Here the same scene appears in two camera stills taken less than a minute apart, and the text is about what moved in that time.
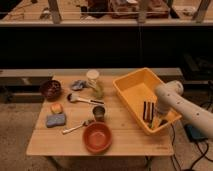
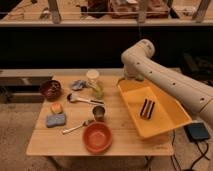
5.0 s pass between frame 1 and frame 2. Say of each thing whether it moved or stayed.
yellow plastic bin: moved
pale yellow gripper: moved
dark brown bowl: stayed
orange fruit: stayed
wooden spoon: stayed
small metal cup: stayed
